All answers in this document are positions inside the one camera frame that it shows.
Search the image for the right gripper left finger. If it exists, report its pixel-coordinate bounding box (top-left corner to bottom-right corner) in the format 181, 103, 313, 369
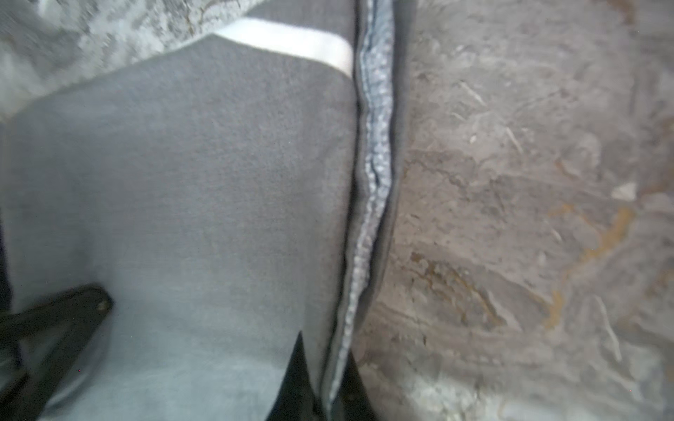
1, 283, 113, 420

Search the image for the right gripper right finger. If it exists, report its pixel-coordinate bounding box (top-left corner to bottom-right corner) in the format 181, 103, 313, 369
266, 333, 321, 421

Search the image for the grey pillowcase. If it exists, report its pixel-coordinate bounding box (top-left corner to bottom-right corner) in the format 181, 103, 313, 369
1, 1, 417, 420

